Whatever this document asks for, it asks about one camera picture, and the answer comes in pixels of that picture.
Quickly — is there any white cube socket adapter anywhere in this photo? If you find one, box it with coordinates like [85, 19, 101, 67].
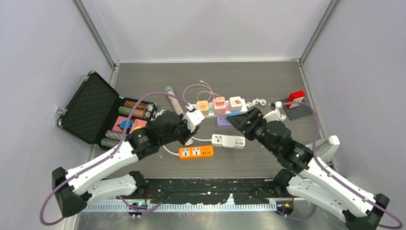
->
[229, 96, 245, 113]

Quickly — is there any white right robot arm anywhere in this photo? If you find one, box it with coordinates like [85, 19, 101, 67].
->
[227, 108, 389, 230]

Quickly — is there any white coiled power cable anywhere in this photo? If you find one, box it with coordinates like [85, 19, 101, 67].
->
[153, 109, 213, 157]

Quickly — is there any purple power strip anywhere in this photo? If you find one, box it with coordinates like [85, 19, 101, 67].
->
[216, 116, 232, 127]

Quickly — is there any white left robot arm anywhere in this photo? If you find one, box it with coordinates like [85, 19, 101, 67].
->
[52, 110, 204, 218]

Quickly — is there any white box device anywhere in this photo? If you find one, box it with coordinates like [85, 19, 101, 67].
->
[315, 135, 340, 163]

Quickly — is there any pink cube socket adapter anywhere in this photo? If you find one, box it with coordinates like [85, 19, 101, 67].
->
[213, 96, 226, 115]

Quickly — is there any tan cube socket adapter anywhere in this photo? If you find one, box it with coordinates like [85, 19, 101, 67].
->
[196, 100, 210, 116]

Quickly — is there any pink charger with cable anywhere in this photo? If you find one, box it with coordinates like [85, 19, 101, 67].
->
[181, 80, 221, 103]

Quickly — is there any white multicolour power strip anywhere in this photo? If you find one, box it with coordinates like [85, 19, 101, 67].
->
[204, 101, 248, 118]

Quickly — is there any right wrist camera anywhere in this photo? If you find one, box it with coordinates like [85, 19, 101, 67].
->
[263, 101, 286, 122]

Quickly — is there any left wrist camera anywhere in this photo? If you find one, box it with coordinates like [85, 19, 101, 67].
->
[183, 110, 205, 131]

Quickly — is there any blue round chip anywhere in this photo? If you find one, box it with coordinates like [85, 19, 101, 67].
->
[120, 120, 132, 130]

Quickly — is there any black poker chip case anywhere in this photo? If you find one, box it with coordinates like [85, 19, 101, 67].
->
[57, 70, 158, 150]

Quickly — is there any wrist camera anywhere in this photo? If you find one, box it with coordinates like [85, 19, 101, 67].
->
[263, 101, 286, 122]
[183, 110, 205, 131]

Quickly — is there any red toy brick block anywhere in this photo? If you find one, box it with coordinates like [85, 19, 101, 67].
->
[286, 90, 305, 109]

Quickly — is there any white plug adapter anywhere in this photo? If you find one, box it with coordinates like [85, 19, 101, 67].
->
[221, 135, 236, 148]

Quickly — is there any orange power strip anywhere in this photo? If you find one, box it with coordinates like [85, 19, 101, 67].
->
[179, 145, 214, 160]

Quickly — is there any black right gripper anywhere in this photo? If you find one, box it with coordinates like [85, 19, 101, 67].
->
[226, 107, 279, 155]

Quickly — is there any dark grey brick baseplate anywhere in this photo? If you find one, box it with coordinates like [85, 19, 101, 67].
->
[282, 104, 313, 121]

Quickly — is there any white usb power strip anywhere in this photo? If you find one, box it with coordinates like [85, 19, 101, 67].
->
[211, 134, 246, 149]

